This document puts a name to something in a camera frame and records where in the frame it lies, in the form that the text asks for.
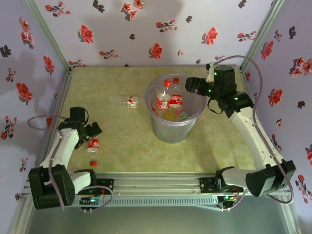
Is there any Coca-Cola bottle red cap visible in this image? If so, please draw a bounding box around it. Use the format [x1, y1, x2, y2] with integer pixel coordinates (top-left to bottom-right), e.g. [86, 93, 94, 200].
[169, 77, 183, 110]
[86, 137, 100, 167]
[155, 79, 172, 115]

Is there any yellow label plastic bottle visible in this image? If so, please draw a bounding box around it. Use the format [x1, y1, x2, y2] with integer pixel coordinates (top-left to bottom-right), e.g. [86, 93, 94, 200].
[160, 109, 180, 122]

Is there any metal mesh waste bin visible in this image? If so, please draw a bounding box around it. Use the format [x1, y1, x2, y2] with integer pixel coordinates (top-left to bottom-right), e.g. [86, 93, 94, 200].
[145, 73, 207, 144]

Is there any clear bottle green label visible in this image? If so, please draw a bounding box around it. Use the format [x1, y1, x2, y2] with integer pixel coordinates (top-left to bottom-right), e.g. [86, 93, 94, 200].
[178, 110, 191, 122]

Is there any clear water bottle white cap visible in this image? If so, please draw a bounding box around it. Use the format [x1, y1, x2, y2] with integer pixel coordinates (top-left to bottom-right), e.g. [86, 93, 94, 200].
[109, 94, 141, 110]

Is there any small circuit board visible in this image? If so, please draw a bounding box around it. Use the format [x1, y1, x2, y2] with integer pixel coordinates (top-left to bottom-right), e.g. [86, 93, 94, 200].
[218, 195, 238, 203]
[79, 196, 103, 205]

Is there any black cable loop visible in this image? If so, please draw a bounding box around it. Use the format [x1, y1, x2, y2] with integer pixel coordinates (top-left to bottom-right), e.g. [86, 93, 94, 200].
[206, 97, 223, 115]

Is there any grey right arm cable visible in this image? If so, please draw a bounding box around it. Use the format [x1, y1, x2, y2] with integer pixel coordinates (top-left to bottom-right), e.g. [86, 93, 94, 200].
[211, 55, 294, 205]

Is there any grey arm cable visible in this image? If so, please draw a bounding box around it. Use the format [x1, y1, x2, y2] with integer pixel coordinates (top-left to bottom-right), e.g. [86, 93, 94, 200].
[27, 114, 68, 212]
[211, 55, 294, 205]

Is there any grey left arm cable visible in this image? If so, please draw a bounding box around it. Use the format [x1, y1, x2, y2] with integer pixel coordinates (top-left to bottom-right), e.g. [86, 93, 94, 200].
[27, 114, 68, 212]

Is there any aluminium frame post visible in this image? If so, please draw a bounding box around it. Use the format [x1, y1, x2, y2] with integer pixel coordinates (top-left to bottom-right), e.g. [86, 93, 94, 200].
[25, 0, 74, 74]
[240, 0, 287, 74]

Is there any thin grey base cable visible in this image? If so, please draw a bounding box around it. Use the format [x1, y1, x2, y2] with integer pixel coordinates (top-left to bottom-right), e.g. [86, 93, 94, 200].
[80, 185, 114, 213]
[216, 186, 247, 212]

